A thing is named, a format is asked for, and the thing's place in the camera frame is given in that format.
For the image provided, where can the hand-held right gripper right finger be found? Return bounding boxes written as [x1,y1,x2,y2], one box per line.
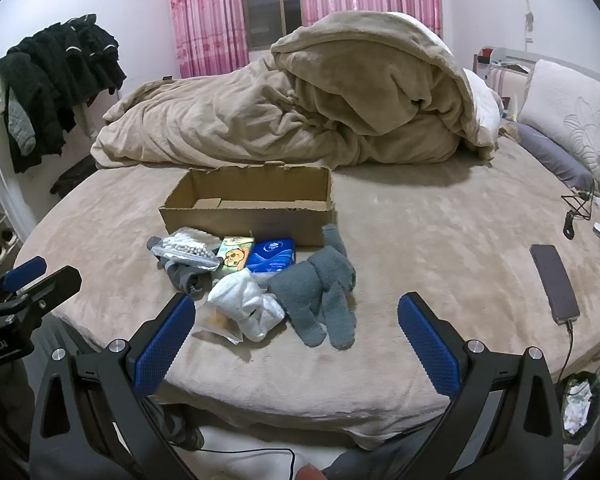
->
[397,291,566,480]

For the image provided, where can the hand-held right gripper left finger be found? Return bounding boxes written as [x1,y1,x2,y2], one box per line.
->
[30,292,198,480]

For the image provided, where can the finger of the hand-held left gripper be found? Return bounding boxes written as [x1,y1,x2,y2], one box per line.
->
[0,256,48,295]
[12,266,83,317]

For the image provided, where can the dark grey sock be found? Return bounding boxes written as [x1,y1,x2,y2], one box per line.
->
[152,255,216,297]

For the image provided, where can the white plastic bag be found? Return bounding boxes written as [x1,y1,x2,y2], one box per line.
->
[207,269,286,343]

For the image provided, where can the bag of cotton swabs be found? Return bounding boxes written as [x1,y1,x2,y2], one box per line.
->
[147,227,226,272]

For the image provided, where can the green skull print packet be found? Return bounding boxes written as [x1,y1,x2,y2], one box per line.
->
[214,236,256,277]

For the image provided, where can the blue tissue pack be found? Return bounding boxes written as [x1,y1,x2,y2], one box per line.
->
[244,238,297,277]

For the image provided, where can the cardboard box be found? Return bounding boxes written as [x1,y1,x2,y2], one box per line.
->
[159,162,337,248]

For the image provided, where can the beige bed blanket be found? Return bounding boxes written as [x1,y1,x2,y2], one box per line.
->
[12,135,600,451]

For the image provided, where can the dark cloth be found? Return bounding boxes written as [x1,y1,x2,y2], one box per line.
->
[50,155,98,198]

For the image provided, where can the black smartphone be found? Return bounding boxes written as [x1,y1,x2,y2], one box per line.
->
[530,244,581,325]

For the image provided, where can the grey quilted garment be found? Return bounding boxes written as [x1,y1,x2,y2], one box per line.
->
[7,89,37,157]

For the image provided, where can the trash bin with bag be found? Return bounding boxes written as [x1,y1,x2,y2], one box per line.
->
[560,371,600,443]

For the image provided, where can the black glasses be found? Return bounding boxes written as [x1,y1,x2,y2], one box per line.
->
[560,179,597,240]

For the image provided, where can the black clothes pile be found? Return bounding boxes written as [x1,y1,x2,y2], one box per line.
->
[0,14,127,175]

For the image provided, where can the grey pillow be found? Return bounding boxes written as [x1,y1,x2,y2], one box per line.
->
[510,122,596,193]

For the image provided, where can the white blanket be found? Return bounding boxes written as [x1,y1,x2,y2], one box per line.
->
[460,67,503,146]

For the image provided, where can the beige duvet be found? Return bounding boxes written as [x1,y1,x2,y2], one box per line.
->
[90,10,501,171]

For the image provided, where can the white embroidered pillow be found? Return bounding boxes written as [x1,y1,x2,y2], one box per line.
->
[517,59,600,196]

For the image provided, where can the white bed headboard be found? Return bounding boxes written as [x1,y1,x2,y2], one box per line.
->
[472,46,600,106]

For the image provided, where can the window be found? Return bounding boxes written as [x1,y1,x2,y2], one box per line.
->
[237,0,303,51]

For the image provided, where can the phone charging cable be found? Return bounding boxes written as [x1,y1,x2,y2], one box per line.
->
[555,320,577,386]

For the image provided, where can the thin black floor cable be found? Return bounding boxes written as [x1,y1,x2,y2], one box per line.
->
[200,447,296,476]

